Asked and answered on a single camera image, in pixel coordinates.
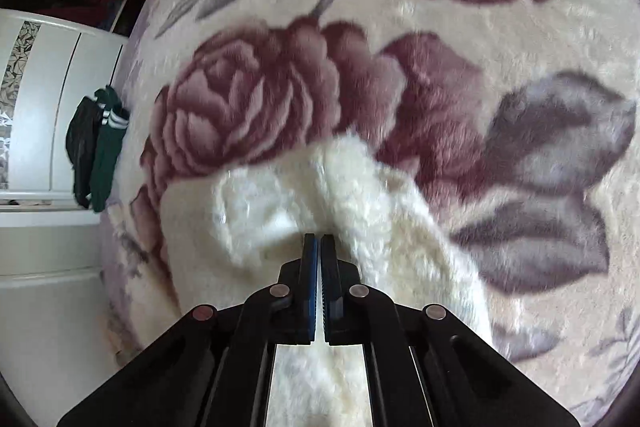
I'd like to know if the white wardrobe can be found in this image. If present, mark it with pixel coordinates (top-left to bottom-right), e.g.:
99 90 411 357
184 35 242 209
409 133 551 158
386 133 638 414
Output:
0 7 132 413

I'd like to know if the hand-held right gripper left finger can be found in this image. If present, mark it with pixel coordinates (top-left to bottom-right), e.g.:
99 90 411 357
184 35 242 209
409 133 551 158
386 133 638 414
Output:
56 233 319 427

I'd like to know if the black garment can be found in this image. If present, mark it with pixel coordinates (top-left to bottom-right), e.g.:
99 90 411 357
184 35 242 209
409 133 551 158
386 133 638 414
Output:
65 96 103 208

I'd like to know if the cream fleece garment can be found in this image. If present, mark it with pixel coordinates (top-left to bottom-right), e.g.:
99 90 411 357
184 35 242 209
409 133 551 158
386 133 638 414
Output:
159 132 493 427

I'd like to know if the dark green garment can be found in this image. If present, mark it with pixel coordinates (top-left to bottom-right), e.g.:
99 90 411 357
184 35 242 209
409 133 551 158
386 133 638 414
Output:
90 86 131 214

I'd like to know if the floral plush blanket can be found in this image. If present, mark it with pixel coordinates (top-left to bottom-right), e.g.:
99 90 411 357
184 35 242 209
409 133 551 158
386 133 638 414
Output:
100 0 638 427

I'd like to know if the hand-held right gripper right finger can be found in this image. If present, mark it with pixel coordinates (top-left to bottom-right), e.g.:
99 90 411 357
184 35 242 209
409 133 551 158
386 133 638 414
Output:
320 234 579 427

